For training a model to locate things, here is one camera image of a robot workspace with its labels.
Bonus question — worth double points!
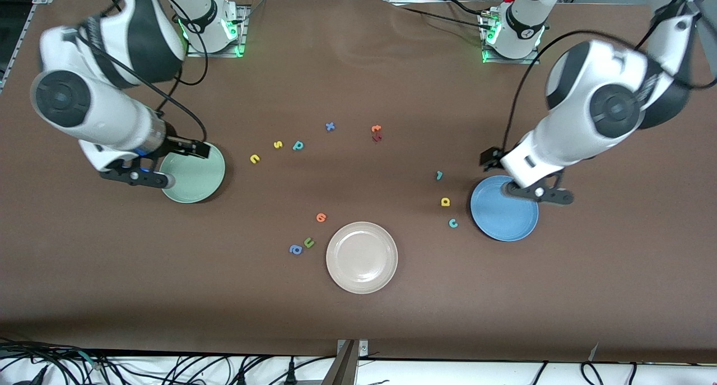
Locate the beige plate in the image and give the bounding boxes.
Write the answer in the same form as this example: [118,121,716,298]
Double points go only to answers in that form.
[325,221,399,295]

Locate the black looped cable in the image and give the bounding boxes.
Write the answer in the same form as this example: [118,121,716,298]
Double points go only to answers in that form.
[581,361,637,385]

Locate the grey metal post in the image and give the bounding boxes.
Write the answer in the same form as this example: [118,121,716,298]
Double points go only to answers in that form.
[322,340,359,385]

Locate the brown table cover sheet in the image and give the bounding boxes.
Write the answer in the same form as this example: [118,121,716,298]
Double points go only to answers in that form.
[0,0,717,364]

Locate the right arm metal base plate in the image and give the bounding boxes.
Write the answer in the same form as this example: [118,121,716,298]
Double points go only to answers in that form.
[186,4,250,58]

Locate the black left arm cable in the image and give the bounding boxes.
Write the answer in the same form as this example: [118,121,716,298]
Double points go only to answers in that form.
[501,0,717,156]

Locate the green plate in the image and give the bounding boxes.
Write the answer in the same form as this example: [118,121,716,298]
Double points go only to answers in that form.
[159,141,226,204]

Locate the blue plate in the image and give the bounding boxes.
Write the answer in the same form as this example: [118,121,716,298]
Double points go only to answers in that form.
[470,175,539,242]

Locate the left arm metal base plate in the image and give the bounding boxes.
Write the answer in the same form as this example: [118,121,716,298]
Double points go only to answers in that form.
[481,12,542,65]

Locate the black cable on table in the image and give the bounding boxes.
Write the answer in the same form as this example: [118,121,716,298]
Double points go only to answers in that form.
[387,0,493,30]

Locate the metal table edge bracket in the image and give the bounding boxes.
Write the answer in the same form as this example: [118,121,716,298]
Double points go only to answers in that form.
[336,339,370,359]

